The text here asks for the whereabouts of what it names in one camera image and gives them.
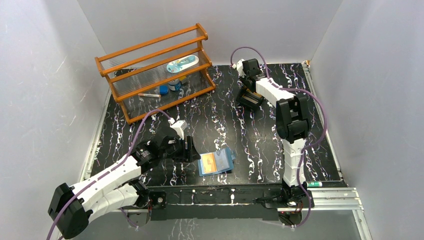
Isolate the orange credit card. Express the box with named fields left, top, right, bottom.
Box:
left=200, top=152, right=218, bottom=174

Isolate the white credit card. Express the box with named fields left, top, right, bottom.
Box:
left=213, top=148, right=234, bottom=172

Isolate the blue card holder wallet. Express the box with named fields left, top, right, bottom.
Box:
left=198, top=147, right=236, bottom=177

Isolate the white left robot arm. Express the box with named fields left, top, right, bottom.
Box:
left=47, top=118, right=200, bottom=240

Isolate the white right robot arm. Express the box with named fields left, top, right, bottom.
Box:
left=232, top=58, right=312, bottom=207

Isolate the black card tray box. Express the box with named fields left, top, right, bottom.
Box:
left=236, top=86, right=265, bottom=111

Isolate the blue small box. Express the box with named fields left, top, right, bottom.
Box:
left=159, top=85, right=169, bottom=96

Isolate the white orange marker pen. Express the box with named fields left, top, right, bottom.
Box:
left=137, top=93, right=161, bottom=98

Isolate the small blue lidded jar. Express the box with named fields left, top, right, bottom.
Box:
left=167, top=78, right=182, bottom=92

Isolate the orange wooden shelf rack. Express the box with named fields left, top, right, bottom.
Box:
left=94, top=23, right=216, bottom=124

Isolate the white blue packaged item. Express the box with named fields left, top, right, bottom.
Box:
left=166, top=54, right=199, bottom=74

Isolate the green white marker pen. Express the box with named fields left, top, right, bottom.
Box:
left=307, top=181, right=323, bottom=188

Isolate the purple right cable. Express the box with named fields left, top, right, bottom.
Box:
left=230, top=46, right=329, bottom=228

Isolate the purple cable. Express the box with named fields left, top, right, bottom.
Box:
left=230, top=46, right=329, bottom=228
left=45, top=108, right=175, bottom=240

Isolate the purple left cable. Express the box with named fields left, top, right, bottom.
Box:
left=45, top=108, right=175, bottom=240

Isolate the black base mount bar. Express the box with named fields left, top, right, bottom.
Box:
left=117, top=183, right=316, bottom=223

